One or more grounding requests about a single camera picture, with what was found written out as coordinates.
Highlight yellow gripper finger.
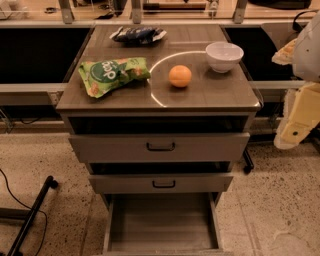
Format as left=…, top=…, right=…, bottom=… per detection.
left=272, top=39, right=296, bottom=65
left=274, top=82, right=320, bottom=150

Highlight orange fruit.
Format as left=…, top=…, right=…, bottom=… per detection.
left=169, top=65, right=192, bottom=88

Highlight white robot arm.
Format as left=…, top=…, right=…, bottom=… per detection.
left=272, top=12, right=320, bottom=149

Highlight top drawer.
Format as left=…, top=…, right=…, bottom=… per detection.
left=69, top=133, right=250, bottom=163

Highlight grey drawer cabinet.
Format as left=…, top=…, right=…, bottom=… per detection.
left=55, top=23, right=262, bottom=256

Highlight open bottom drawer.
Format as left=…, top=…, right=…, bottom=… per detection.
left=101, top=193, right=234, bottom=256

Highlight middle drawer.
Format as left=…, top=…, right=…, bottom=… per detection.
left=89, top=173, right=233, bottom=194

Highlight black headphones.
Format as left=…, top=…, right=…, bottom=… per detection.
left=292, top=9, right=318, bottom=33

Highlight white bowl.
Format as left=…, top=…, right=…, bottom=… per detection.
left=205, top=41, right=244, bottom=73

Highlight dark blue snack bag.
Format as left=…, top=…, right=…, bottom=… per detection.
left=110, top=26, right=167, bottom=45

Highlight green chip bag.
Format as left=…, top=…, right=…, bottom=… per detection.
left=78, top=57, right=151, bottom=98

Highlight black floor stand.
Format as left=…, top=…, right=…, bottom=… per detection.
left=0, top=176, right=58, bottom=256

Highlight black floor cable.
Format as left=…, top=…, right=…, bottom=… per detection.
left=0, top=168, right=48, bottom=256

